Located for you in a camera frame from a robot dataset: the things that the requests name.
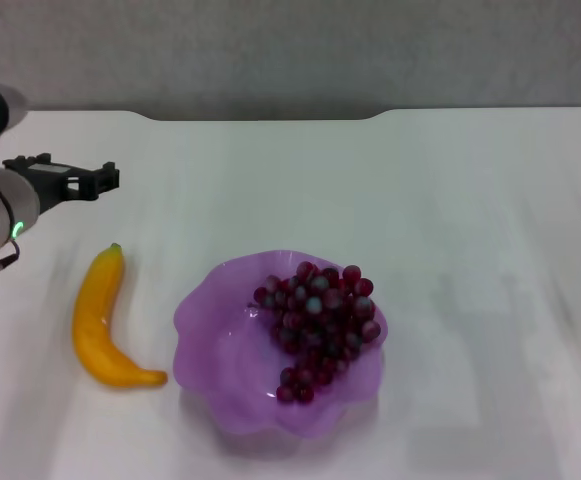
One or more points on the purple scalloped plastic bowl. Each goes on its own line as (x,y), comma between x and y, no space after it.
(220,350)

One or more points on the dark red grape bunch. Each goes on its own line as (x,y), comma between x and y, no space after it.
(320,320)

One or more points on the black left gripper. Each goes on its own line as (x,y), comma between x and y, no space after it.
(50,187)

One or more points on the yellow banana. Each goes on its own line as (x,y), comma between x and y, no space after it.
(95,310)

